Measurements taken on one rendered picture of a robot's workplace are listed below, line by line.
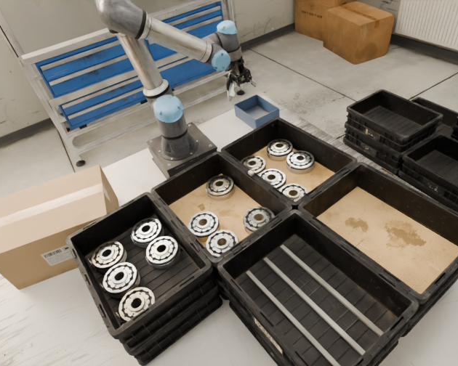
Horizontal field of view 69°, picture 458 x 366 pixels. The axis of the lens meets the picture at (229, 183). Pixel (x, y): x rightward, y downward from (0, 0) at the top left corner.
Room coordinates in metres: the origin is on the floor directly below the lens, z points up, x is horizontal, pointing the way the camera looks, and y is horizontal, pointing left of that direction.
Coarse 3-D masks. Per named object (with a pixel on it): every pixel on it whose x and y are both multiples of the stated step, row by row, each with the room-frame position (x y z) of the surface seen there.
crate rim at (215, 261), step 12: (192, 168) 0.93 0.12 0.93; (240, 168) 0.88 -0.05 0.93; (168, 180) 0.89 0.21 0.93; (252, 180) 0.81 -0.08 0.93; (288, 204) 0.67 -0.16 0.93; (276, 216) 0.64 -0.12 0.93; (264, 228) 0.60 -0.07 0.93; (204, 252) 0.56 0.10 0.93; (228, 252) 0.54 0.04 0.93; (216, 264) 0.52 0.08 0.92
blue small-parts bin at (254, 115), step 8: (256, 96) 1.63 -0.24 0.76; (240, 104) 1.59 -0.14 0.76; (248, 104) 1.61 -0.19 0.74; (256, 104) 1.63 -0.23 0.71; (264, 104) 1.57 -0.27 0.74; (272, 104) 1.51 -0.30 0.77; (240, 112) 1.52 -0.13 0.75; (248, 112) 1.58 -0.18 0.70; (256, 112) 1.57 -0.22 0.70; (264, 112) 1.55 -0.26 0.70; (272, 112) 1.44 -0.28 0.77; (248, 120) 1.46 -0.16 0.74; (256, 120) 1.40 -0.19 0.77; (264, 120) 1.42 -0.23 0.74; (256, 128) 1.40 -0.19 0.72
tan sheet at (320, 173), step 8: (256, 152) 1.07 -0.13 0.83; (264, 152) 1.06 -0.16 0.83; (272, 160) 1.00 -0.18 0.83; (280, 168) 0.95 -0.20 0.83; (320, 168) 0.90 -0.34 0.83; (288, 176) 0.90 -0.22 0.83; (296, 176) 0.89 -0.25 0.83; (304, 176) 0.88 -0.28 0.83; (312, 176) 0.87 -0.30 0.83; (320, 176) 0.86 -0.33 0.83; (328, 176) 0.86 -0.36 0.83; (304, 184) 0.84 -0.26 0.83; (312, 184) 0.83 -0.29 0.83
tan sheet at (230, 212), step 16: (192, 192) 0.91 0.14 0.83; (240, 192) 0.86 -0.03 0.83; (176, 208) 0.84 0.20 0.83; (192, 208) 0.83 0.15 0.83; (208, 208) 0.81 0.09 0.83; (224, 208) 0.80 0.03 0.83; (240, 208) 0.78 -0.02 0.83; (224, 224) 0.73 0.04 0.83; (240, 224) 0.71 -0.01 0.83; (240, 240) 0.65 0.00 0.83
